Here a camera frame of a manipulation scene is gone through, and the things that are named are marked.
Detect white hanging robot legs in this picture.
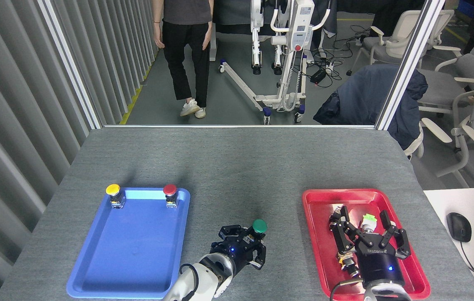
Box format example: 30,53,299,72
249,0,284,76

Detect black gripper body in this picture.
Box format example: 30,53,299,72
355,231,405,287
211,237,256,275

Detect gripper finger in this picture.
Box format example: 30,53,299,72
328,205,363,252
379,210,412,258
219,224,248,243
249,244,267,270

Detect silver table rail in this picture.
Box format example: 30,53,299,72
103,124,377,128

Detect red plastic tray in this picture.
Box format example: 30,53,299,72
302,189,431,300

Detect black power adapter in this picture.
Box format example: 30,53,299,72
310,68,328,84

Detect blue crate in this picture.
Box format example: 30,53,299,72
456,0,474,17

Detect dark blue jacket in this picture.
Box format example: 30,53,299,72
313,64,428,150

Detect dark cloth covered table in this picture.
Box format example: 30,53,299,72
213,0,254,62

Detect white office chair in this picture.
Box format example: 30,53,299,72
346,9,463,77

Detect black floor cables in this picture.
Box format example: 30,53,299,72
304,25,371,88

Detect black computer mouse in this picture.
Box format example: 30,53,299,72
446,212,472,243

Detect blue plastic tray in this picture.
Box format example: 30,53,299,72
66,187,190,299

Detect green white knob switch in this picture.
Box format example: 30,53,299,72
360,213,378,232

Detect red push button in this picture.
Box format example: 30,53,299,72
163,184,179,208

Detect person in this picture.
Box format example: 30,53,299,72
152,0,214,119

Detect yellow push button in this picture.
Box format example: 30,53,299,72
105,184,127,209

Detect silver post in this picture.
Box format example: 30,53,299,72
375,0,446,131

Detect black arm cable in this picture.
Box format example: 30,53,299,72
330,278,366,301
178,263,200,301

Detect white stand on wheels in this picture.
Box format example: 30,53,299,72
219,0,332,125

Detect green push button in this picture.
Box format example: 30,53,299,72
244,219,268,245

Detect white chair under jacket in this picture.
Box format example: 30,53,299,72
403,123,425,160

